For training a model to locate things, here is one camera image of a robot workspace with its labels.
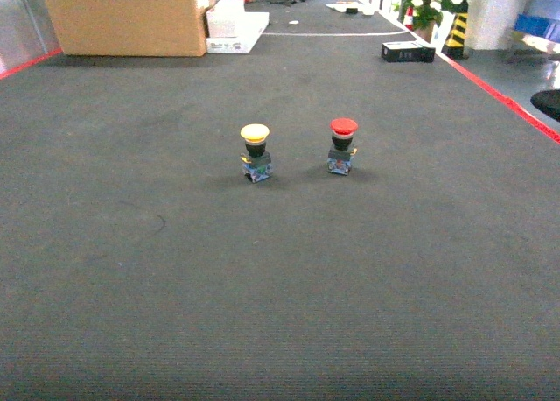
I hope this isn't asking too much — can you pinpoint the white box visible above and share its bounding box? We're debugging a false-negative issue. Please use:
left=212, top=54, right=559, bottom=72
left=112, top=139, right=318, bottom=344
left=206, top=0, right=270, bottom=54

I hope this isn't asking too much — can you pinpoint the black box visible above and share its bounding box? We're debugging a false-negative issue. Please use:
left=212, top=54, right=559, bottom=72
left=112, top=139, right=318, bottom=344
left=381, top=41, right=436, bottom=63

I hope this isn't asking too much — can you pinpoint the large cardboard box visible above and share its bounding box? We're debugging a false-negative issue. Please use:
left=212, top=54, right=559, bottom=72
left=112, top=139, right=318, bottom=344
left=45, top=0, right=214, bottom=57

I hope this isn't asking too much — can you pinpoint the potted green plant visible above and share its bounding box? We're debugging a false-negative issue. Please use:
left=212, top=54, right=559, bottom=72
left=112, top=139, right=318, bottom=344
left=397, top=0, right=466, bottom=43

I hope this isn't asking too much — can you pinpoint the yellow push button switch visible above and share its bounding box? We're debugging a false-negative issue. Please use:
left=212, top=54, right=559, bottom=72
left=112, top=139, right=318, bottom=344
left=240, top=123, right=272, bottom=183

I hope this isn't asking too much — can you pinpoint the red push button switch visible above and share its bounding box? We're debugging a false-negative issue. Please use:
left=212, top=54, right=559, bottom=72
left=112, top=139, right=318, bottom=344
left=327, top=117, right=359, bottom=176

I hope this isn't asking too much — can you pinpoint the yellow black striped post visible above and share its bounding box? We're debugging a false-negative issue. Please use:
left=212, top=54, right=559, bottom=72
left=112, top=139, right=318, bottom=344
left=442, top=12, right=468, bottom=60

